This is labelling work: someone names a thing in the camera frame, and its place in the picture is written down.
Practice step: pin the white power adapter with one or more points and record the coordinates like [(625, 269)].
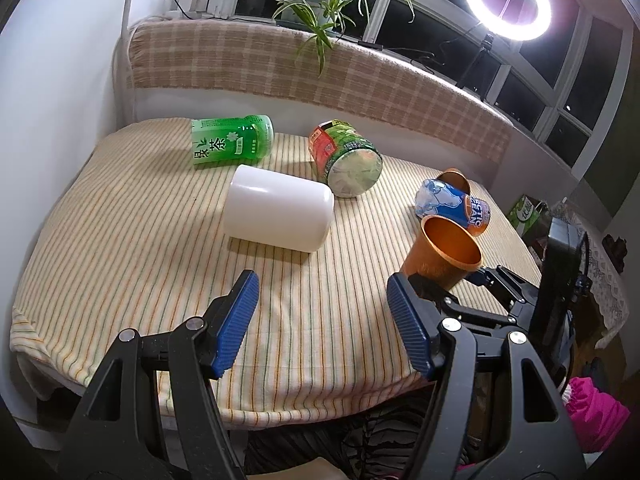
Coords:
[(199, 1)]

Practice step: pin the green and white box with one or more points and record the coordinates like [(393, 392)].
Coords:
[(525, 216)]

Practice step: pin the blue white orange can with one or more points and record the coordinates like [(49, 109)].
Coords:
[(450, 206)]

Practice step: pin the green tea bottle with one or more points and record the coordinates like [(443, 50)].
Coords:
[(225, 141)]

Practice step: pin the dark ornament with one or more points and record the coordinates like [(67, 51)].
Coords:
[(615, 252)]

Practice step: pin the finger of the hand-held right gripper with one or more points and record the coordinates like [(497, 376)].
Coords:
[(505, 286), (477, 317)]

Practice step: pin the white lace cloth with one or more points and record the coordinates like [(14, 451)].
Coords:
[(606, 282)]

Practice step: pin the black tripod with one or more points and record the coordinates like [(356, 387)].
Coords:
[(484, 49)]

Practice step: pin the white cup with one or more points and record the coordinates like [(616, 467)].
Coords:
[(275, 210)]

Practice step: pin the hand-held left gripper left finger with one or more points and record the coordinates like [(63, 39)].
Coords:
[(235, 327)]

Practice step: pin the orange cup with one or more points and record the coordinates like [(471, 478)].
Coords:
[(453, 179), (440, 260)]

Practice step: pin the dark striped cloth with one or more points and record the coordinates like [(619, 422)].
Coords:
[(375, 425)]

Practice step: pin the striped table cloth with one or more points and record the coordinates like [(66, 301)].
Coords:
[(150, 260)]

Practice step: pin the plaid cloth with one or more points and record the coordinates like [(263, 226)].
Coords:
[(225, 60)]

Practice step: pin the pink cloth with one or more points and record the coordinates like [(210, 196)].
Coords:
[(595, 410)]

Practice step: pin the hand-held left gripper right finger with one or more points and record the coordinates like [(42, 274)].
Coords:
[(407, 327)]

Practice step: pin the red and green printed cup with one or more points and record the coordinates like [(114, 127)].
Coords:
[(345, 152)]

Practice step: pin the potted spider plant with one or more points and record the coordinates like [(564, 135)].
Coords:
[(310, 5)]

